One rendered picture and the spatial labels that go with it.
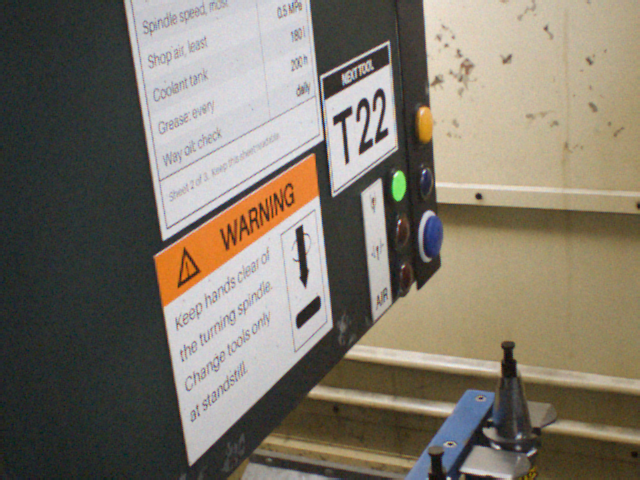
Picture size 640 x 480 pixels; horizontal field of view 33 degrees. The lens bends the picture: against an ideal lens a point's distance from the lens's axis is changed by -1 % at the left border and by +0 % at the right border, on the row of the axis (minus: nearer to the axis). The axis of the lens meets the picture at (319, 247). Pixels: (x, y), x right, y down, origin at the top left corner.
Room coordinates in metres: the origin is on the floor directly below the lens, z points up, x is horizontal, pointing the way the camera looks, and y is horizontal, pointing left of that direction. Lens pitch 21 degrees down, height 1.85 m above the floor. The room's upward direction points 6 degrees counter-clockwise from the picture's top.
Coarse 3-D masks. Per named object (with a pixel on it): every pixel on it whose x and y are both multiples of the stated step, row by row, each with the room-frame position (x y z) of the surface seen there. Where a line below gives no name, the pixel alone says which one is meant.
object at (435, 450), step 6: (432, 450) 0.84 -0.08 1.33; (438, 450) 0.84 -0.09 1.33; (432, 456) 0.83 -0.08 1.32; (438, 456) 0.83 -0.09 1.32; (432, 462) 0.83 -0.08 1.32; (438, 462) 0.83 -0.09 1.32; (432, 468) 0.84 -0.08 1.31; (438, 468) 0.83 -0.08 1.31; (444, 468) 0.84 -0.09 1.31; (432, 474) 0.83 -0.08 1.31; (438, 474) 0.83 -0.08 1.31; (444, 474) 0.83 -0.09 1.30
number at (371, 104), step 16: (384, 80) 0.66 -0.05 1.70; (352, 96) 0.62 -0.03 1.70; (368, 96) 0.64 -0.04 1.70; (384, 96) 0.66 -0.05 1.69; (368, 112) 0.64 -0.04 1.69; (384, 112) 0.66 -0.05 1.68; (368, 128) 0.64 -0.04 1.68; (384, 128) 0.66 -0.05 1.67; (368, 144) 0.63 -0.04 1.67; (384, 144) 0.65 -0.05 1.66
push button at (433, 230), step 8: (432, 216) 0.70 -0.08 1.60; (432, 224) 0.70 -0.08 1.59; (440, 224) 0.71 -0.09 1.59; (424, 232) 0.69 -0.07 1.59; (432, 232) 0.70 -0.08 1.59; (440, 232) 0.71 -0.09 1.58; (424, 240) 0.69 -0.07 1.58; (432, 240) 0.69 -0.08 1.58; (440, 240) 0.71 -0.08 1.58; (424, 248) 0.69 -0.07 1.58; (432, 248) 0.69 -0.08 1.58; (440, 248) 0.71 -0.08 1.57; (432, 256) 0.70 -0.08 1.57
